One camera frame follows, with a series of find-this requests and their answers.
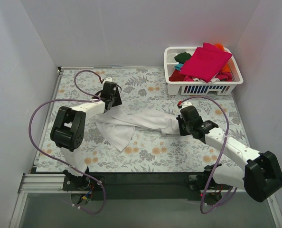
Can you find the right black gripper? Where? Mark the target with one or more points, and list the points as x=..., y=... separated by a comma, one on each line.
x=182, y=128

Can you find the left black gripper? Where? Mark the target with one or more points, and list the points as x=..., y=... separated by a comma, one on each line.
x=116, y=99

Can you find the white t shirt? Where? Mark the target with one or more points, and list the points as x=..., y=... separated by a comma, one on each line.
x=118, y=128

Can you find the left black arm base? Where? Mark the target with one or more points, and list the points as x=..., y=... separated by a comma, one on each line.
x=79, y=183

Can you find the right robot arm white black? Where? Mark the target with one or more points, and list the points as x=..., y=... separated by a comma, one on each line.
x=259, y=175

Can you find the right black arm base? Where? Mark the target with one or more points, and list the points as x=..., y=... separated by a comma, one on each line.
x=198, y=182

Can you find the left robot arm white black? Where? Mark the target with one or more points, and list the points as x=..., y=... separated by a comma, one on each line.
x=69, y=126

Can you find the floral patterned table mat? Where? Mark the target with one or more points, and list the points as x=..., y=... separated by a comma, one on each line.
x=148, y=151

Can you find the dark red t shirt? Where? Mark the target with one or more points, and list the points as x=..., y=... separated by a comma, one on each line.
x=176, y=76

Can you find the white plastic basket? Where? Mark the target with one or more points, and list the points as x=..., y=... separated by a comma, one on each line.
x=197, y=88

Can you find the teal t shirt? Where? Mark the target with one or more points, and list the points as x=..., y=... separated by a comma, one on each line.
x=178, y=66

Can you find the magenta folded t shirt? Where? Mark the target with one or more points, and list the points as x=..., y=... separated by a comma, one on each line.
x=206, y=62

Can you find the dark green t shirt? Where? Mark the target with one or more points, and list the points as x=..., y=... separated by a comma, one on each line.
x=182, y=57

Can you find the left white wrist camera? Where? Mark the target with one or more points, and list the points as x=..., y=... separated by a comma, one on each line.
x=108, y=79

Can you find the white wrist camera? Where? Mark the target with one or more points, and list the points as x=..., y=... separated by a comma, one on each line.
x=108, y=79
x=184, y=104

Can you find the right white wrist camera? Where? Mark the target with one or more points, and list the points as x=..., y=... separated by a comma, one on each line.
x=184, y=104

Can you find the aluminium frame rail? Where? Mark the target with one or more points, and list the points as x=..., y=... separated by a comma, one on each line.
x=41, y=183

